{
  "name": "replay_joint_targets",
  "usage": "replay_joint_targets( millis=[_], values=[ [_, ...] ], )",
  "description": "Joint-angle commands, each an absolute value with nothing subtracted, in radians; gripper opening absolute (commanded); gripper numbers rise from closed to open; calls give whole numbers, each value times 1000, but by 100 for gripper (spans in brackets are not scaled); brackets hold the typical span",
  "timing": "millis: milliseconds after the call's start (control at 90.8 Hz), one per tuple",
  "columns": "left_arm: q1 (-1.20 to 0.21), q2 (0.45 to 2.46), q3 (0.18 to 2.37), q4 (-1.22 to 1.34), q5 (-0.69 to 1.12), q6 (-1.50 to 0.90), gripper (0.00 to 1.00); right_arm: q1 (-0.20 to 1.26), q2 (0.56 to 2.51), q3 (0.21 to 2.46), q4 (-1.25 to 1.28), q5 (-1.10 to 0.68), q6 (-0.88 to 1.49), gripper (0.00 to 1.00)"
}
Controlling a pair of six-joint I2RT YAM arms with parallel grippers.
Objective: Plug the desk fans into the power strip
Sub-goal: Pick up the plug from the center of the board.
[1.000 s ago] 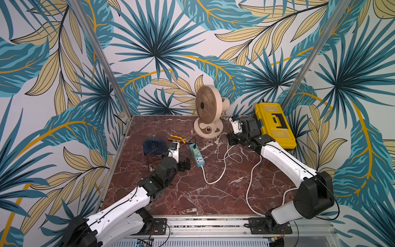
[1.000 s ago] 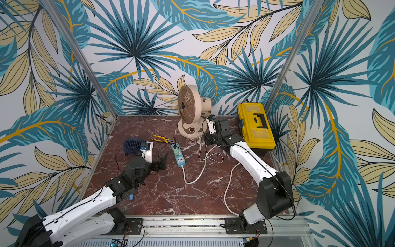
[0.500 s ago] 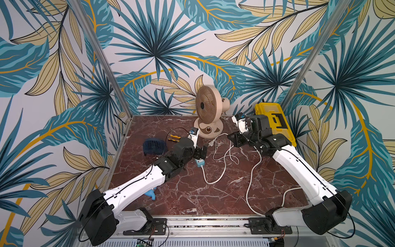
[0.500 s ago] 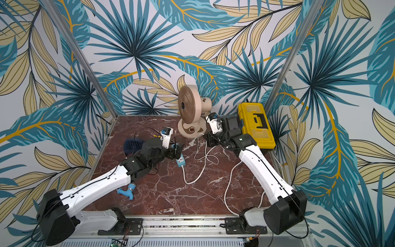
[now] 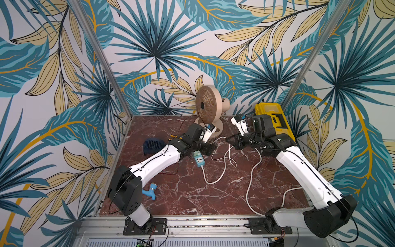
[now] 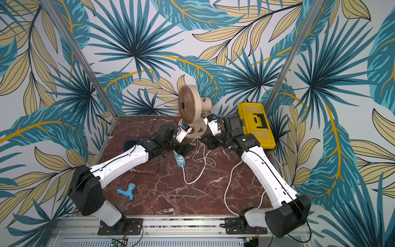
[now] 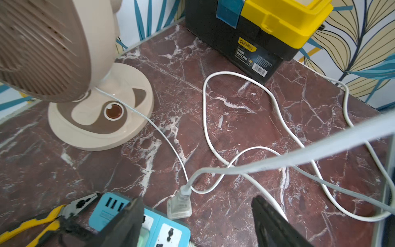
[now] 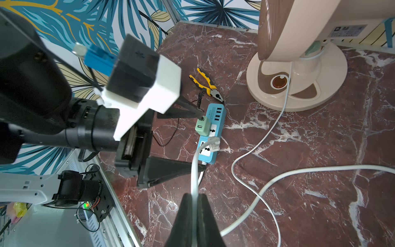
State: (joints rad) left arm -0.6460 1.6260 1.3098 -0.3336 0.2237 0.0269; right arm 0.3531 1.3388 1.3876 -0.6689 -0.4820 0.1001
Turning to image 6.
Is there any blue power strip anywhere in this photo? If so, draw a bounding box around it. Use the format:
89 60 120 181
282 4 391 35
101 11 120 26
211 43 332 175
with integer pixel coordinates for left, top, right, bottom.
173 151 185 167

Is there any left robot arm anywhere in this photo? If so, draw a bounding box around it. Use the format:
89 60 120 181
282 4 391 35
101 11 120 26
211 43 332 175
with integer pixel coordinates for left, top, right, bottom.
68 123 193 231

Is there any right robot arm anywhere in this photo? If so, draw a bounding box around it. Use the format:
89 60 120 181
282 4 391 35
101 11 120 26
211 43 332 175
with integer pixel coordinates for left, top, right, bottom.
203 114 311 238

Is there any small navy blue fan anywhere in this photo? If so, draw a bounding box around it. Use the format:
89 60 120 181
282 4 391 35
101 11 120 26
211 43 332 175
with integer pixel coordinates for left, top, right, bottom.
123 139 140 152

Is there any beige desk fan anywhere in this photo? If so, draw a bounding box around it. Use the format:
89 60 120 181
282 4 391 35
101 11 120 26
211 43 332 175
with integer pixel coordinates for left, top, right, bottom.
178 86 212 139

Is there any yellow black toolbox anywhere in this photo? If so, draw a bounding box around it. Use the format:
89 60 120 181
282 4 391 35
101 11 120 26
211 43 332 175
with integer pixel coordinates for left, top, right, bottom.
238 103 276 149

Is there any light blue pipe fitting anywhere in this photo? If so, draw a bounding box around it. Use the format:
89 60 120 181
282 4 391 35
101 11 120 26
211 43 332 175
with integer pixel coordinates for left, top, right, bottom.
117 183 136 200

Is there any black USB cable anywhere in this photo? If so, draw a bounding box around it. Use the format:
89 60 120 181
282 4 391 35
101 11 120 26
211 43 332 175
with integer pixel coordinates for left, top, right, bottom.
132 115 183 176

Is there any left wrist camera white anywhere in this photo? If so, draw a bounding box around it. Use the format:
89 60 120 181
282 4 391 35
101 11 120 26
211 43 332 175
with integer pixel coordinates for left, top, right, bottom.
175 123 192 143

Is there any white power strip cable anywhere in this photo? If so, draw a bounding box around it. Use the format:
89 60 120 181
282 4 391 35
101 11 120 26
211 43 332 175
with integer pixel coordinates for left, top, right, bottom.
181 158 269 217

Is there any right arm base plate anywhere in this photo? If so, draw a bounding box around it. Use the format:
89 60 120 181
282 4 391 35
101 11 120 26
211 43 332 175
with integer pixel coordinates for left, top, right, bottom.
220 218 267 236

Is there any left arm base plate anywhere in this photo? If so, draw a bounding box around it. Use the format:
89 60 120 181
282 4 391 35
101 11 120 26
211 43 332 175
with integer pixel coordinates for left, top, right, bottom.
98 218 144 236

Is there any left aluminium frame post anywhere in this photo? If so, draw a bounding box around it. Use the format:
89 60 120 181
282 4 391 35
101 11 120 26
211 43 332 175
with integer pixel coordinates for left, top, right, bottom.
40 0 118 119

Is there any aluminium frame post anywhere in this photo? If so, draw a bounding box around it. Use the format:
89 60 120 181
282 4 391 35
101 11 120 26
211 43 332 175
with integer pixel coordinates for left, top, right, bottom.
40 0 118 119
264 0 324 113

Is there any aluminium front rail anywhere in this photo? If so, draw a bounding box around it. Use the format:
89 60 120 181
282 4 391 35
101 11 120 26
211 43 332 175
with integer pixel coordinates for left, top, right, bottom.
46 215 317 247

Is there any right aluminium frame post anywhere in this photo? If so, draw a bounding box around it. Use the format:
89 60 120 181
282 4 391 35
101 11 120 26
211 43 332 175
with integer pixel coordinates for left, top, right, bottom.
264 0 324 113

